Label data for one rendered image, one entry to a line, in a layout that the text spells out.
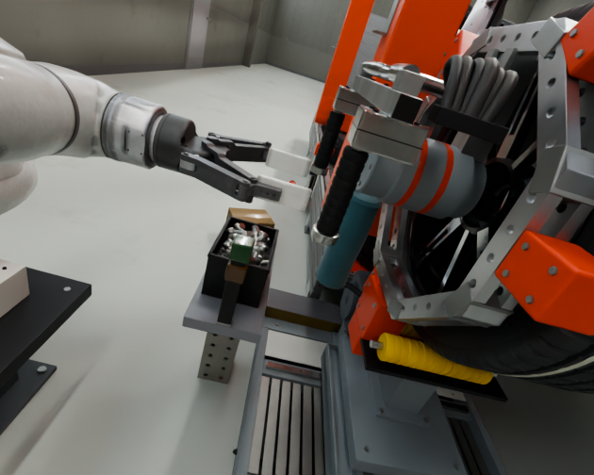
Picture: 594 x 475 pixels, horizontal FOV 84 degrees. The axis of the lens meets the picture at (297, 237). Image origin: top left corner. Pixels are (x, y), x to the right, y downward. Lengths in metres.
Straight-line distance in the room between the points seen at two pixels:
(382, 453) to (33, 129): 0.92
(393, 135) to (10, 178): 0.81
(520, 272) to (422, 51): 0.73
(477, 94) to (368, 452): 0.80
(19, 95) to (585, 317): 0.59
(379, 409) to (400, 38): 0.99
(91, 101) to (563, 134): 0.55
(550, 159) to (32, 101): 0.55
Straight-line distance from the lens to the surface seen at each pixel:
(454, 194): 0.66
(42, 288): 1.07
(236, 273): 0.65
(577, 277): 0.43
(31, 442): 1.16
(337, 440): 1.04
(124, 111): 0.49
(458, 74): 0.48
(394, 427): 1.04
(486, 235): 0.72
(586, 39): 0.56
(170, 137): 0.47
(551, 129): 0.52
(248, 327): 0.76
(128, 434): 1.13
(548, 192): 0.48
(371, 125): 0.45
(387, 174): 0.62
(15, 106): 0.40
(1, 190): 0.96
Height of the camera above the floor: 0.99
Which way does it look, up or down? 28 degrees down
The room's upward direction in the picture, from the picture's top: 19 degrees clockwise
